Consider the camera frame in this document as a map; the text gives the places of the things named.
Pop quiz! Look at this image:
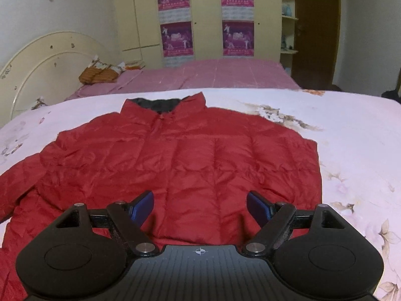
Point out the red puffer jacket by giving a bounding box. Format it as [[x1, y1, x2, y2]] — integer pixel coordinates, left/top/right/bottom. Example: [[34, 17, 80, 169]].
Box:
[[1, 94, 322, 300]]

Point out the white floral bed sheet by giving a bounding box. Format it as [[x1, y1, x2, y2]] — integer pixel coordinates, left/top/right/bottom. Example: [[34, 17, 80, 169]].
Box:
[[1, 89, 400, 300]]

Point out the pink checked bed cover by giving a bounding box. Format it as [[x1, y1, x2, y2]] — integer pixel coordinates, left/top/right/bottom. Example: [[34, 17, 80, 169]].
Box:
[[67, 58, 300, 100]]

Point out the orange striped folded cloth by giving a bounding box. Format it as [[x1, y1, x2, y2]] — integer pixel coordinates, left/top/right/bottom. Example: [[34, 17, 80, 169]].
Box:
[[79, 67, 120, 85]]

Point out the cream round headboard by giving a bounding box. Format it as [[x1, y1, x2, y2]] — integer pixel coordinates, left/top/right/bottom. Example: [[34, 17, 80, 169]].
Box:
[[0, 31, 116, 126]]

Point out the lower left purple poster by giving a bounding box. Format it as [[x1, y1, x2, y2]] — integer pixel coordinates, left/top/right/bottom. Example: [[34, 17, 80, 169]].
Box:
[[160, 22, 194, 57]]

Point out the lower right purple poster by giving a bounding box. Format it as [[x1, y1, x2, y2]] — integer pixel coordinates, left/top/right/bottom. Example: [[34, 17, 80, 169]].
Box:
[[222, 20, 255, 57]]

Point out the yellow wardrobe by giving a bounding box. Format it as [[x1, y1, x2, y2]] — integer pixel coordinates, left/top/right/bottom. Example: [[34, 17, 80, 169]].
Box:
[[114, 0, 283, 69]]

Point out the brown wooden door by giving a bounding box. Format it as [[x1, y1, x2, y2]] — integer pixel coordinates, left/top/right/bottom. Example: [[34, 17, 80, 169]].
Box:
[[291, 0, 341, 90]]

